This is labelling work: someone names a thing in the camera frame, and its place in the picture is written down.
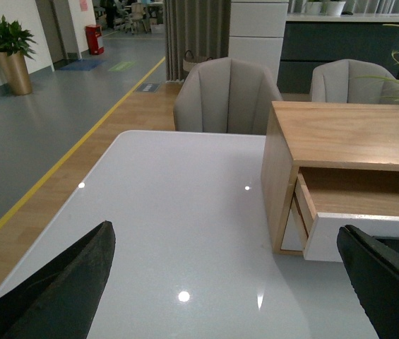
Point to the grey curtain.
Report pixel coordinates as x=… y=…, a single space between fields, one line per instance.
x=202 y=27

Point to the grey armchair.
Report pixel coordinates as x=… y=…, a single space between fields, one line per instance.
x=353 y=81
x=226 y=95

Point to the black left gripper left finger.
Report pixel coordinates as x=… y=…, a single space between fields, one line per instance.
x=60 y=299

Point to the wooden drawer cabinet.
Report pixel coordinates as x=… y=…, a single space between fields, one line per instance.
x=320 y=135

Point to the white drawer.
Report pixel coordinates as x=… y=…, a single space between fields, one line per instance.
x=327 y=199

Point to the red box on floor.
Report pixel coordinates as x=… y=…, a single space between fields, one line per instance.
x=94 y=39

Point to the office chair in background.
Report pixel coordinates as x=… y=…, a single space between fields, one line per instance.
x=130 y=18

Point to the white pillar cabinet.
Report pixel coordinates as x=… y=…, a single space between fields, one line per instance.
x=256 y=32

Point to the dark grey counter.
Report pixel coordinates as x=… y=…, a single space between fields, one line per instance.
x=310 y=41

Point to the white planter on counter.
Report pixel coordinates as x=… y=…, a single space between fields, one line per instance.
x=329 y=8

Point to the grey armchair right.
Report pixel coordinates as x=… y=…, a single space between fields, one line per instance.
x=353 y=81

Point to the woven basket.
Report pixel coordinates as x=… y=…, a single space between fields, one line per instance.
x=189 y=60

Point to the potted plant in gold pot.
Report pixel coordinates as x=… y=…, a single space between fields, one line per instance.
x=15 y=46

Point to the grey armchair left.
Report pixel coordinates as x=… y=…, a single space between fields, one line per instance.
x=226 y=95

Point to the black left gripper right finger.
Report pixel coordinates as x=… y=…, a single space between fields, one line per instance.
x=373 y=270

